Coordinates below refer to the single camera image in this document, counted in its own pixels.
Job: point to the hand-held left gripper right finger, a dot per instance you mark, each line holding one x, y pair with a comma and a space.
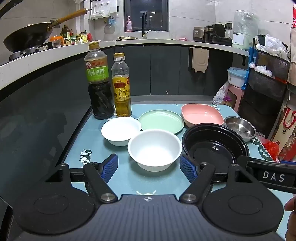
188, 170

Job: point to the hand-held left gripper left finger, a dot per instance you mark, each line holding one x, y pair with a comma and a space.
110, 168

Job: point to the black round bowl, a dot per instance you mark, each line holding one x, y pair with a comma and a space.
215, 143

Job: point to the small white bowl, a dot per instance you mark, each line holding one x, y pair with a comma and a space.
120, 129

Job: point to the large white bowl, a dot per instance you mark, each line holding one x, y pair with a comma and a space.
153, 148

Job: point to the pink square bowl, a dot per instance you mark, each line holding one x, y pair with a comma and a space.
201, 114

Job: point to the green round plate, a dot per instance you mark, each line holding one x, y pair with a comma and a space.
159, 120

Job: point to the stainless steel bowl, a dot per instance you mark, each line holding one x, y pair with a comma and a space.
239, 127

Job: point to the person's right hand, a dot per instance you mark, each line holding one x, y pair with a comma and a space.
291, 205

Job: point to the red plastic bag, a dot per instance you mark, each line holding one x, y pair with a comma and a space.
269, 147

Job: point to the printed paper gift bag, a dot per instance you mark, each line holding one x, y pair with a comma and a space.
285, 132

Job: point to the yellow oil bottle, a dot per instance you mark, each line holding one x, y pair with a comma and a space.
121, 107

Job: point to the dark vinegar bottle green label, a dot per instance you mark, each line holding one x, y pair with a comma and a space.
100, 102

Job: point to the oil jug with purple cap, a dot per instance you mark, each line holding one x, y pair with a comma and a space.
227, 103

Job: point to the floral printed bag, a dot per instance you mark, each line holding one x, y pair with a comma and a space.
220, 93

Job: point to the black mesh rack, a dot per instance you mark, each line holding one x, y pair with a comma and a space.
266, 92

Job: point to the pink plastic stool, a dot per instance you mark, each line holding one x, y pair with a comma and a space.
235, 92

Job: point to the white container with blue lid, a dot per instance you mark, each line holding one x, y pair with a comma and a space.
235, 77

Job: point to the white plastic bag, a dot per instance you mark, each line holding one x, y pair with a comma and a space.
263, 70
272, 45

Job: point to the beige hanging cutting board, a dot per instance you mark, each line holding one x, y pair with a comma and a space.
198, 60

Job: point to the kitchen counter with dark cabinets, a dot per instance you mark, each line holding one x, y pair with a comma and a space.
138, 42

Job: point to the row of condiment bottles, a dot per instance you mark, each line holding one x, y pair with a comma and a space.
74, 38

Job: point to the silver rice cooker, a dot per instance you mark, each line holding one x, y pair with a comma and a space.
199, 34

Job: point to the orange lidded container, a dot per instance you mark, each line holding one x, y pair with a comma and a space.
56, 41

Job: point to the black kitchen appliance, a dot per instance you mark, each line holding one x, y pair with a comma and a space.
217, 33

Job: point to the clear hanging bag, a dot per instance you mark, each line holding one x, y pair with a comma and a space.
109, 27

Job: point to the gas stove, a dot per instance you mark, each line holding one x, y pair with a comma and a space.
30, 49

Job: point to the pink soap bottle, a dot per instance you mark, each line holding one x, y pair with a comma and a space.
128, 25

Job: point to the white appliance with plastic cover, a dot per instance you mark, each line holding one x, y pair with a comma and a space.
244, 34

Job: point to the black faucet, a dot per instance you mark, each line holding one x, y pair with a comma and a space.
144, 23

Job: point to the dark window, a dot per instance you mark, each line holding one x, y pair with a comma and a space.
145, 11

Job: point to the wall socket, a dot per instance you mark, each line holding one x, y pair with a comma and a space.
228, 25

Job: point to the white wall rack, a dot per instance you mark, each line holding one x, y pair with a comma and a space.
104, 9

